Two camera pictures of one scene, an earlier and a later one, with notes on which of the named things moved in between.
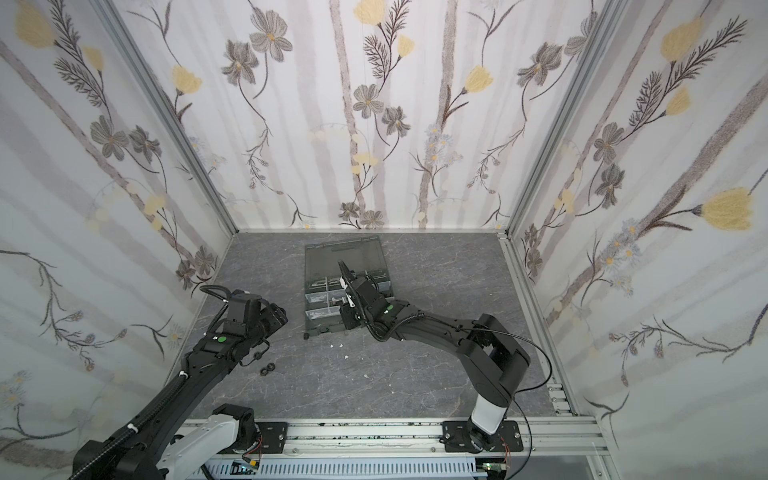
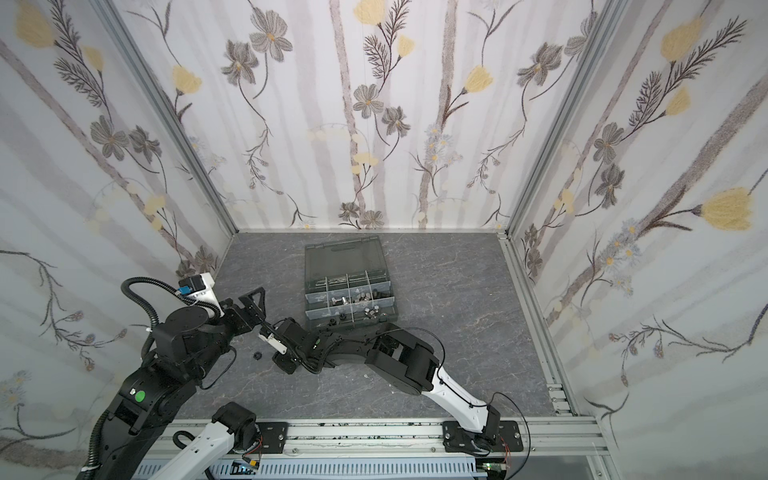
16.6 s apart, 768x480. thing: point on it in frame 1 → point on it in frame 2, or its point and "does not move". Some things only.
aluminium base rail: (418, 438) does not move
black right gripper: (358, 297) → (294, 346)
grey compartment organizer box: (324, 289) does not move
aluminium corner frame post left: (166, 109) does not move
